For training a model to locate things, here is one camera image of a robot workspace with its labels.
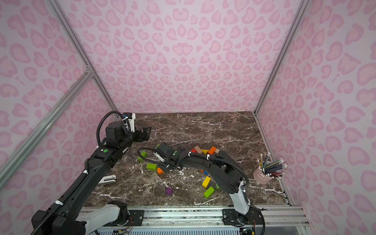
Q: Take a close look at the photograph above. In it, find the bundle of pencils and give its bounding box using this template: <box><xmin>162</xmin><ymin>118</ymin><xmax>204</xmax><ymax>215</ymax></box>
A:
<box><xmin>258</xmin><ymin>152</ymin><xmax>288</xmax><ymax>179</ymax></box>

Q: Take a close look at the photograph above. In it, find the purple cube block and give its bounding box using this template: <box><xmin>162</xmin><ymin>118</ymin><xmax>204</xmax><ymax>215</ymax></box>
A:
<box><xmin>165</xmin><ymin>187</ymin><xmax>173</xmax><ymax>195</ymax></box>

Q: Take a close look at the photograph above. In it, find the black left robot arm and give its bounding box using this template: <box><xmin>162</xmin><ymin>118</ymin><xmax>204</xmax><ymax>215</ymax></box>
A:
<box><xmin>31</xmin><ymin>111</ymin><xmax>151</xmax><ymax>235</ymax></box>

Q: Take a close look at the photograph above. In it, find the yellow block centre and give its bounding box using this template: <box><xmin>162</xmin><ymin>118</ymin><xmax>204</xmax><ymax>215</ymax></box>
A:
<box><xmin>202</xmin><ymin>176</ymin><xmax>211</xmax><ymax>189</ymax></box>

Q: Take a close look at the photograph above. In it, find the white stapler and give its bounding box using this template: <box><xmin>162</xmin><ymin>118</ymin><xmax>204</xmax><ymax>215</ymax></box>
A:
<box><xmin>98</xmin><ymin>175</ymin><xmax>117</xmax><ymax>185</ymax></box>

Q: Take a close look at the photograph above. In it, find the green block bottom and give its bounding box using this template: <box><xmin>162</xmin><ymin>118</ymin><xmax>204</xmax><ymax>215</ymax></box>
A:
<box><xmin>204</xmin><ymin>187</ymin><xmax>215</xmax><ymax>198</ymax></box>

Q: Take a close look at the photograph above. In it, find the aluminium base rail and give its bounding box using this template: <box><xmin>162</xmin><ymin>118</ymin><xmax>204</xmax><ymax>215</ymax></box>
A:
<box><xmin>54</xmin><ymin>205</ymin><xmax>312</xmax><ymax>235</ymax></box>

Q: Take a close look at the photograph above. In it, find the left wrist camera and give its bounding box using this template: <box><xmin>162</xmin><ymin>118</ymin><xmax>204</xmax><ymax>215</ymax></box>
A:
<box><xmin>122</xmin><ymin>113</ymin><xmax>136</xmax><ymax>133</ymax></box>

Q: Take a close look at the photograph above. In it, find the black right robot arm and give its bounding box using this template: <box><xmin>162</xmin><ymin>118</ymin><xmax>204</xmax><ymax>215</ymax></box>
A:
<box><xmin>137</xmin><ymin>143</ymin><xmax>266</xmax><ymax>228</ymax></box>

